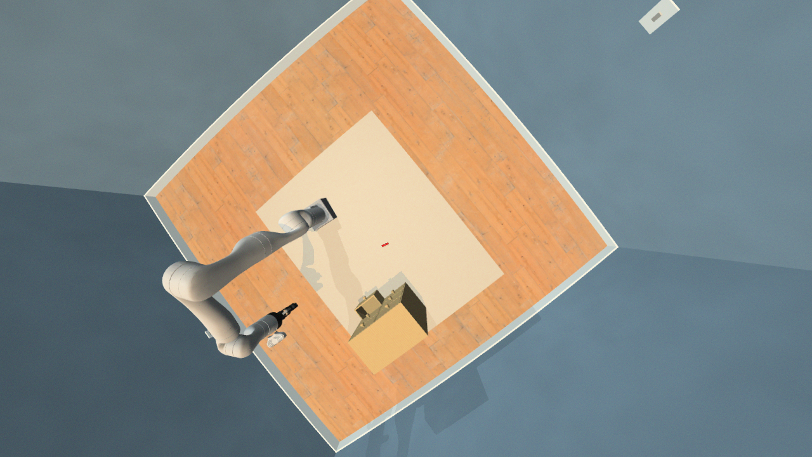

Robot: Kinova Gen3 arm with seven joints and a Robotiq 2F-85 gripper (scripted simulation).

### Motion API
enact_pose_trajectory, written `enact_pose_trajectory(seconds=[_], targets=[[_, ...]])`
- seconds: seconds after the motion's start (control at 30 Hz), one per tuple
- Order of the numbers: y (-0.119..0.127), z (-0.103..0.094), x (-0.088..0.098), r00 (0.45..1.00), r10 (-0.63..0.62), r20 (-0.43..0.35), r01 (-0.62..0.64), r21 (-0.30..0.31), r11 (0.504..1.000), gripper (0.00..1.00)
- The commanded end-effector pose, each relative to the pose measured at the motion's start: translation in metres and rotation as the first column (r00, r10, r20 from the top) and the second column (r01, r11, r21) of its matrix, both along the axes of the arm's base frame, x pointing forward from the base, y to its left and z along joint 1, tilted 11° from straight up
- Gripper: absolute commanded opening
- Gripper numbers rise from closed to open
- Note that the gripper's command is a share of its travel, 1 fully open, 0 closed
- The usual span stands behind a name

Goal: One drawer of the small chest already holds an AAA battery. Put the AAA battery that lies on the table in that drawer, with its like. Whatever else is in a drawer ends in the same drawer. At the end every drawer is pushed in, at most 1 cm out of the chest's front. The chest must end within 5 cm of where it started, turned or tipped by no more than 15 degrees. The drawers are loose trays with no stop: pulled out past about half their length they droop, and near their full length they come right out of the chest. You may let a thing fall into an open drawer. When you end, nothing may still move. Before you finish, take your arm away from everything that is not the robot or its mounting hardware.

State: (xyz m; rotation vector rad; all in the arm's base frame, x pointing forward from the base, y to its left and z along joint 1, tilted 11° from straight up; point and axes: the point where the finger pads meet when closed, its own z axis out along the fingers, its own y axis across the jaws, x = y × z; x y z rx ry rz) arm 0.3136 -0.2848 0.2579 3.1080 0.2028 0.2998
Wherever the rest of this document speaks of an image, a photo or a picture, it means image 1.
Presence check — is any brown chest of drawers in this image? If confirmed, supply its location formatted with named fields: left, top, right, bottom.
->
left=348, top=282, right=428, bottom=374

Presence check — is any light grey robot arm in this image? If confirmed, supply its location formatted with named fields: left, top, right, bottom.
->
left=162, top=205, right=325, bottom=358

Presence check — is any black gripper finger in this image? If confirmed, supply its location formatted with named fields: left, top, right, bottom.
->
left=277, top=303, right=298, bottom=320

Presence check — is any tan wooden drawer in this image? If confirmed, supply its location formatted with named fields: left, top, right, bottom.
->
left=350, top=314, right=377, bottom=340
left=354, top=290, right=384, bottom=320
left=384, top=284, right=404, bottom=303
left=375, top=296, right=402, bottom=321
left=380, top=289, right=403, bottom=311
left=357, top=307, right=381, bottom=329

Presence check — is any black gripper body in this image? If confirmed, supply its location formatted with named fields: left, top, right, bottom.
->
left=267, top=311, right=286, bottom=329

